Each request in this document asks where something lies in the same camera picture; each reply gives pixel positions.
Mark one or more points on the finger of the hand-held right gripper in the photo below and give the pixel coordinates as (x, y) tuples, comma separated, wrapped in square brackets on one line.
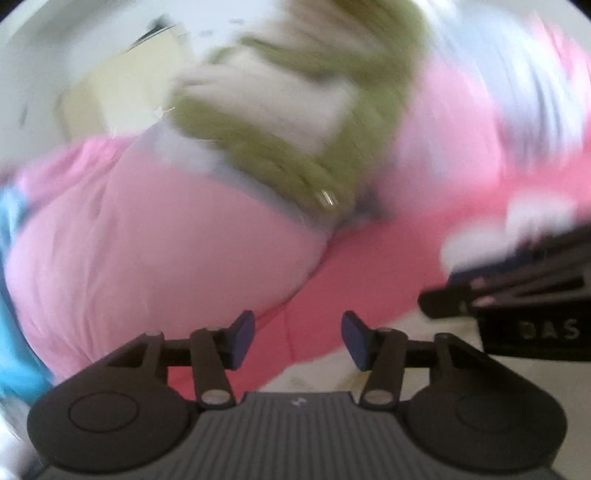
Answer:
[(554, 256), (443, 302)]

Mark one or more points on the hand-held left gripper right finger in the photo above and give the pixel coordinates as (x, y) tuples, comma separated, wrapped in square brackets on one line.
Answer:
[(355, 341)]

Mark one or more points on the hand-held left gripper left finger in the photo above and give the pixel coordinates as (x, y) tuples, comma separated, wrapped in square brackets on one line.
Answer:
[(244, 339)]

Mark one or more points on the white fleece garment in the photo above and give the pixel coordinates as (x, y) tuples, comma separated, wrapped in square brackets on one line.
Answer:
[(508, 392)]

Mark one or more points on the pink floral bed blanket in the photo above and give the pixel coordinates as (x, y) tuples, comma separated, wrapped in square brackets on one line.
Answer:
[(378, 258)]

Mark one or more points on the pink and lilac quilt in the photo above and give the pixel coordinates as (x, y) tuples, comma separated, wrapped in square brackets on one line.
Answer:
[(161, 240)]

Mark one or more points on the green and cream fleece jacket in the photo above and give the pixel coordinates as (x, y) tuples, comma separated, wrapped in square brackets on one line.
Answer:
[(286, 152)]

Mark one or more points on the blue pillow with yellow dot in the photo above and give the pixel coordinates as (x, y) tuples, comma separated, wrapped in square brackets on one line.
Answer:
[(18, 350)]

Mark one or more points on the cream wardrobe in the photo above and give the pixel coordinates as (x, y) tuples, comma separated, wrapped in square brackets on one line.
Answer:
[(129, 78)]

